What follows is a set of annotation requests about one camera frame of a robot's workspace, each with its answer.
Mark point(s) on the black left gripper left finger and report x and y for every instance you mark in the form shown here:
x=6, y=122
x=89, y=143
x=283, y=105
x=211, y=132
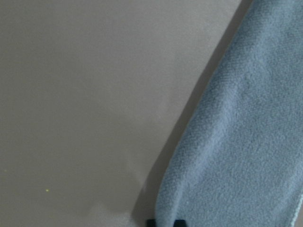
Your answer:
x=151, y=223

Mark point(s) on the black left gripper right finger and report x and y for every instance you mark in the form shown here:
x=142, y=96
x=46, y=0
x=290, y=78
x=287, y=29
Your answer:
x=179, y=223

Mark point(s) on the pink and blue towel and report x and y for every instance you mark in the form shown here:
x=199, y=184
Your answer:
x=239, y=162

